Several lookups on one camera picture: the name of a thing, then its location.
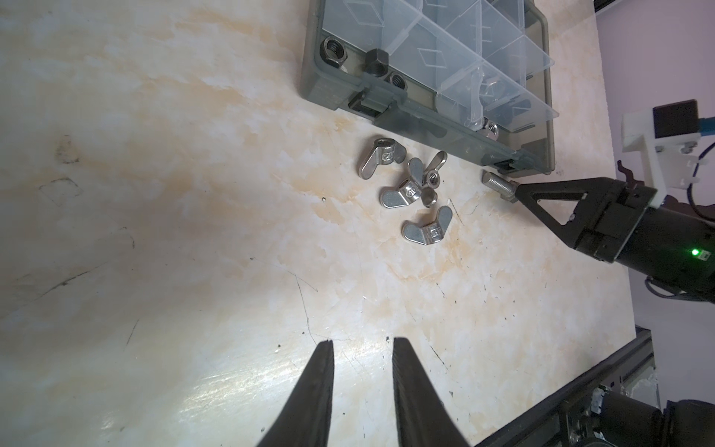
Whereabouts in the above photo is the silver wing nut far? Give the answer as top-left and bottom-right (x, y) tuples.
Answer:
(357, 137), (407, 180)

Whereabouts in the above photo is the green transparent organizer box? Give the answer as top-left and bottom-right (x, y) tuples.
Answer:
(299, 0), (558, 178)

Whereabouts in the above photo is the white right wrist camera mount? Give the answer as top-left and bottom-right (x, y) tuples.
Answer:
(621, 100), (714, 209)

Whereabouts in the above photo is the dark hex nut shiny rim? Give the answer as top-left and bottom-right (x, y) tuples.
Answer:
(385, 72), (407, 91)

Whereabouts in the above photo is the silver hex bolt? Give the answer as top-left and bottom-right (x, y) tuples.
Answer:
(482, 171), (519, 203)

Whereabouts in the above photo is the black hex nut pair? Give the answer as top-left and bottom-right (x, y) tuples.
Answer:
(364, 48), (389, 78)

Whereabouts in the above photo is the black hex nut lone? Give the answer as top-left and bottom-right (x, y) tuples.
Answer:
(320, 37), (347, 69)

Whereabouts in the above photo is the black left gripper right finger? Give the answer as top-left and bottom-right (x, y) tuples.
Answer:
(392, 337), (468, 446)

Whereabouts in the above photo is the silver wing nut lone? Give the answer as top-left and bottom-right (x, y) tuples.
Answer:
(401, 206), (454, 246)

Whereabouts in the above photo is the silver wing nut pair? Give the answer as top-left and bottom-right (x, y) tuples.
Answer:
(421, 151), (448, 208)
(379, 158), (425, 209)

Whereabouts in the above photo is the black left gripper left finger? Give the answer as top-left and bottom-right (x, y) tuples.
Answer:
(258, 340), (334, 446)

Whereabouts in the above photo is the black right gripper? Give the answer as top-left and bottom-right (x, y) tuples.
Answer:
(515, 177), (714, 304)

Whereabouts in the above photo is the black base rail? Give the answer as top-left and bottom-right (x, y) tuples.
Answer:
(480, 326), (655, 446)

